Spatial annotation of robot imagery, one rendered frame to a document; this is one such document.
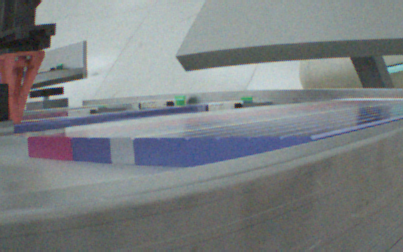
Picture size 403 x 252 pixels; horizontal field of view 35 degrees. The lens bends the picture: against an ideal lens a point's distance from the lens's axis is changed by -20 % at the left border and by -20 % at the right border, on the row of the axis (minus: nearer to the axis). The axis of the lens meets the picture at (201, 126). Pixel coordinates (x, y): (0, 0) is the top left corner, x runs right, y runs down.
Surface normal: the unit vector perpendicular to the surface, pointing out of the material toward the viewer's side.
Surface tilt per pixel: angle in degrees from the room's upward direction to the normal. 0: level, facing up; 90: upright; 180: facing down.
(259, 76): 0
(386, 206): 90
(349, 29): 0
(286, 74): 0
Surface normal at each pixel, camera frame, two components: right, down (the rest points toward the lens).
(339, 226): 0.79, -0.01
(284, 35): -0.47, -0.65
